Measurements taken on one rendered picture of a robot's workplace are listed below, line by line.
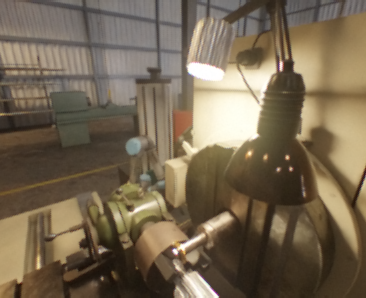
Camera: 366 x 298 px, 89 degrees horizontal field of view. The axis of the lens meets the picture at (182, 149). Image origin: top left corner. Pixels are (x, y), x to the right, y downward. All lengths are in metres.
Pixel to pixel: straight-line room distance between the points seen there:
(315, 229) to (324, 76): 0.36
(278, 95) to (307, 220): 0.35
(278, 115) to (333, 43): 0.33
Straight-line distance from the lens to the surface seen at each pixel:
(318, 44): 0.60
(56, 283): 1.07
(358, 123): 0.57
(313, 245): 0.59
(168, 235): 0.68
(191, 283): 0.64
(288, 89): 0.30
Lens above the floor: 1.78
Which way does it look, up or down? 20 degrees down
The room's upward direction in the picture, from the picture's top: straight up
